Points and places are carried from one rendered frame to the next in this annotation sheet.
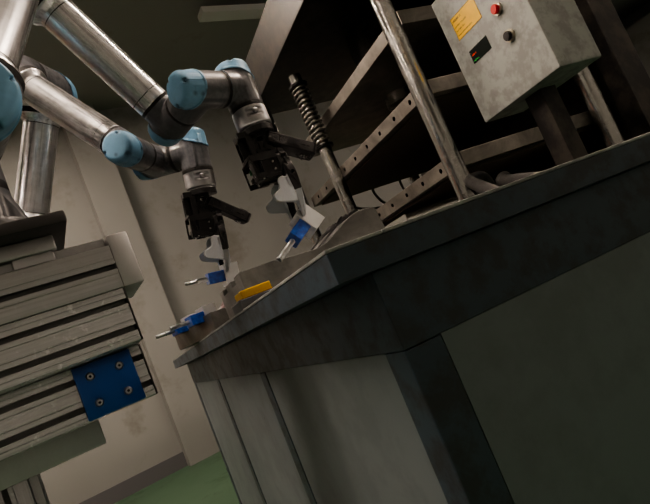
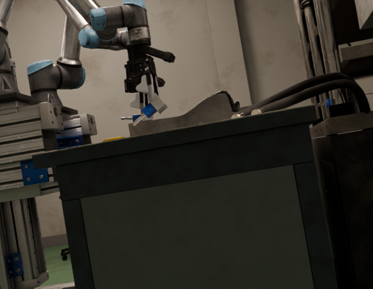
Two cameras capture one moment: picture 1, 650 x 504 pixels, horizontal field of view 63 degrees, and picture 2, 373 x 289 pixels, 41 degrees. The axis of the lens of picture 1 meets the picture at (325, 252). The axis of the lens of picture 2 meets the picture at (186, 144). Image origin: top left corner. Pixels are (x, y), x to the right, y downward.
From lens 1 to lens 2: 107 cm
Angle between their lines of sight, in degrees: 35
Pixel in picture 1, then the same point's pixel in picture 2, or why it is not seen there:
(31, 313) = (3, 135)
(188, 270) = (272, 66)
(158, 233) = (253, 32)
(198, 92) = (100, 23)
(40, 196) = (72, 49)
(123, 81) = (77, 7)
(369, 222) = (218, 104)
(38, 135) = not seen: hidden behind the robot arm
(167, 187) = not seen: outside the picture
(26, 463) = (8, 194)
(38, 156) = (71, 26)
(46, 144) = not seen: hidden behind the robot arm
